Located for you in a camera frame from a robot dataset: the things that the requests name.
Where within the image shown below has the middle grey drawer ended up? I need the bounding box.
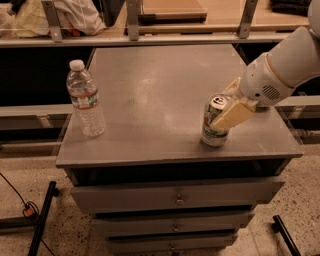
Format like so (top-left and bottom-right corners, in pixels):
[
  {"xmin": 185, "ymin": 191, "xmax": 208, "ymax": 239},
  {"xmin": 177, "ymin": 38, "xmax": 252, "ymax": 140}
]
[{"xmin": 92, "ymin": 210, "xmax": 254, "ymax": 237}]

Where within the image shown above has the green white 7up can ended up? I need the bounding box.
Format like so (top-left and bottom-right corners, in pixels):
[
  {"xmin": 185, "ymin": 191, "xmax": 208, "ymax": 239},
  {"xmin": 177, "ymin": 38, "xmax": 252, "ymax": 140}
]
[{"xmin": 201, "ymin": 93, "xmax": 230, "ymax": 147}]

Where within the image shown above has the wooden board on shelf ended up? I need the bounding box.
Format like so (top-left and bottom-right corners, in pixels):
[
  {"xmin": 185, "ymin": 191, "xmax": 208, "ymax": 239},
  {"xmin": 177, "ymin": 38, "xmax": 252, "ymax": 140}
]
[{"xmin": 138, "ymin": 0, "xmax": 207, "ymax": 25}]

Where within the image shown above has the black stand leg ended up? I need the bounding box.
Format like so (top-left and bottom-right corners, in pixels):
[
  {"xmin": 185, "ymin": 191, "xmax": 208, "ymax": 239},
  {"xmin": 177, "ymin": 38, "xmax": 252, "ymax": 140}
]
[
  {"xmin": 28, "ymin": 181, "xmax": 59, "ymax": 256},
  {"xmin": 271, "ymin": 215, "xmax": 302, "ymax": 256}
]

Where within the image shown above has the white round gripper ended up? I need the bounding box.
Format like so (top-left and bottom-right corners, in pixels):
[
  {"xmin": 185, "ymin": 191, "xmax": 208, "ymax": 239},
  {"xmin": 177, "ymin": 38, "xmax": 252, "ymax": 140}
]
[{"xmin": 210, "ymin": 53, "xmax": 294, "ymax": 131}]

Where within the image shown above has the clear plastic water bottle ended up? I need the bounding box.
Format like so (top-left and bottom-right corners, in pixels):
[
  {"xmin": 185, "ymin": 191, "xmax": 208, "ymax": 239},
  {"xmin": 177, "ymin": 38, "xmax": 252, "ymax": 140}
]
[{"xmin": 66, "ymin": 59, "xmax": 106, "ymax": 137}]

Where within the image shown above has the grey drawer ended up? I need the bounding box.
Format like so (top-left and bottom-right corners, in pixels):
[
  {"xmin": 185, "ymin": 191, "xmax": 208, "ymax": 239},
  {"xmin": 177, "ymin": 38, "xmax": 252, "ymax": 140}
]
[
  {"xmin": 92, "ymin": 210, "xmax": 254, "ymax": 237},
  {"xmin": 71, "ymin": 177, "xmax": 284, "ymax": 214},
  {"xmin": 107, "ymin": 232, "xmax": 238, "ymax": 254}
]

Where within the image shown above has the white cloth on shelf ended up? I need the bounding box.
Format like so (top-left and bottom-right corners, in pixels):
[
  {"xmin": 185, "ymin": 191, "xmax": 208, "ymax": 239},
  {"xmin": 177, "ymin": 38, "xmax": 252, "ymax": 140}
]
[{"xmin": 0, "ymin": 0, "xmax": 106, "ymax": 38}]

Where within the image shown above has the grey metal shelf rail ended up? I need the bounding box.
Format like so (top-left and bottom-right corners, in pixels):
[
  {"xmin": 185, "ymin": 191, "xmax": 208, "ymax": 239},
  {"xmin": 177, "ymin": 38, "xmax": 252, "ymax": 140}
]
[{"xmin": 0, "ymin": 0, "xmax": 309, "ymax": 48}]

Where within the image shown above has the black stand leg right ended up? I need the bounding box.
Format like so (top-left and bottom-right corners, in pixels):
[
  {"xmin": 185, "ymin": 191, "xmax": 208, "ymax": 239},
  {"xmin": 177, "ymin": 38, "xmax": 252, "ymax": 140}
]
[{"xmin": 271, "ymin": 215, "xmax": 302, "ymax": 256}]

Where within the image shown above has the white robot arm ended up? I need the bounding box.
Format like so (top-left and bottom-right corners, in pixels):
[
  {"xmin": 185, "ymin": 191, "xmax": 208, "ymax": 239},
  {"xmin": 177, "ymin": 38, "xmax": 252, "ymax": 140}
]
[{"xmin": 209, "ymin": 0, "xmax": 320, "ymax": 132}]

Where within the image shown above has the black cable with red clip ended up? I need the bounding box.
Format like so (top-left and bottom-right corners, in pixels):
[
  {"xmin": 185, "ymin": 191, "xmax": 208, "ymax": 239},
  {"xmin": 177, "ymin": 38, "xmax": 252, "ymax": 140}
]
[{"xmin": 0, "ymin": 172, "xmax": 56, "ymax": 256}]

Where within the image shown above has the black stand leg left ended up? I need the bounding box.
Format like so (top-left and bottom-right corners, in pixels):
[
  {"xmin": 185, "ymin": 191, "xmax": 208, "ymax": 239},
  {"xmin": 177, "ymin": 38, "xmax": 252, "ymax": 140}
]
[{"xmin": 28, "ymin": 181, "xmax": 59, "ymax": 256}]

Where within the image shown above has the black object top right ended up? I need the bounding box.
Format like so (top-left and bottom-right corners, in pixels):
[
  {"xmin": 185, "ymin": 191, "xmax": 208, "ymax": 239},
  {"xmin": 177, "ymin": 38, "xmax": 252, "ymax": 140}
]
[{"xmin": 270, "ymin": 0, "xmax": 311, "ymax": 17}]

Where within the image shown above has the top grey drawer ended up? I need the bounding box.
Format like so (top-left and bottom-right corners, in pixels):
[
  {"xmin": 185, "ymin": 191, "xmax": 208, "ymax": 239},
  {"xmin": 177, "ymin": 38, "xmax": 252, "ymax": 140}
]
[{"xmin": 71, "ymin": 177, "xmax": 284, "ymax": 214}]

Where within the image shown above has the bottom grey drawer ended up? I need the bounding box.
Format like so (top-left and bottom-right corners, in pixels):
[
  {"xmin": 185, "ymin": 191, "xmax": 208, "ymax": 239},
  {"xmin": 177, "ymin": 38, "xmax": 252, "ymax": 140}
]
[{"xmin": 107, "ymin": 232, "xmax": 238, "ymax": 254}]

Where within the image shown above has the grey drawer cabinet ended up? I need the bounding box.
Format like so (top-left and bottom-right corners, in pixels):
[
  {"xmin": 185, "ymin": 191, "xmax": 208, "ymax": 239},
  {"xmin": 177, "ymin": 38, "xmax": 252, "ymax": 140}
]
[{"xmin": 56, "ymin": 45, "xmax": 302, "ymax": 245}]

